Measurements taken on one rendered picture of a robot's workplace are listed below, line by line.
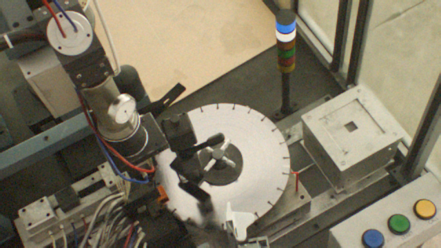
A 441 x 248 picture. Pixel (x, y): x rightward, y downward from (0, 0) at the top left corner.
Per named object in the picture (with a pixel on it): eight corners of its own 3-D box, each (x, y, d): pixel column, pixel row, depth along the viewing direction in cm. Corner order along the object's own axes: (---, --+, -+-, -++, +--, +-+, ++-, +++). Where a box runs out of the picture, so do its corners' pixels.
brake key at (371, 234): (374, 229, 136) (375, 226, 134) (385, 244, 134) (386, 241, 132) (360, 238, 135) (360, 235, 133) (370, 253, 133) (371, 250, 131)
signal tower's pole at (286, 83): (287, 105, 169) (287, 60, 149) (291, 111, 168) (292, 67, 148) (280, 109, 168) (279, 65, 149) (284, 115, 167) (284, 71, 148)
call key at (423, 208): (425, 200, 138) (426, 196, 136) (437, 213, 136) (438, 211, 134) (411, 208, 137) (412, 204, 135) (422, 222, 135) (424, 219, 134)
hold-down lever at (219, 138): (212, 120, 117) (211, 113, 115) (227, 143, 114) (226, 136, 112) (177, 138, 116) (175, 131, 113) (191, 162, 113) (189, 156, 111)
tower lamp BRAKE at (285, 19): (289, 14, 135) (289, 5, 133) (299, 27, 134) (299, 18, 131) (271, 23, 135) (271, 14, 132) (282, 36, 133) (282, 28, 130)
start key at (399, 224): (400, 214, 137) (401, 211, 135) (411, 229, 135) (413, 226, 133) (385, 222, 136) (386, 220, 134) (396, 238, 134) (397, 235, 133)
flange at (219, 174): (234, 190, 136) (233, 186, 134) (189, 178, 139) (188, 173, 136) (249, 149, 141) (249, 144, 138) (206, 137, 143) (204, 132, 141)
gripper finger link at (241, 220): (250, 198, 124) (258, 240, 120) (222, 204, 124) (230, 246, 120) (249, 193, 121) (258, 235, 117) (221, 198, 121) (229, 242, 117)
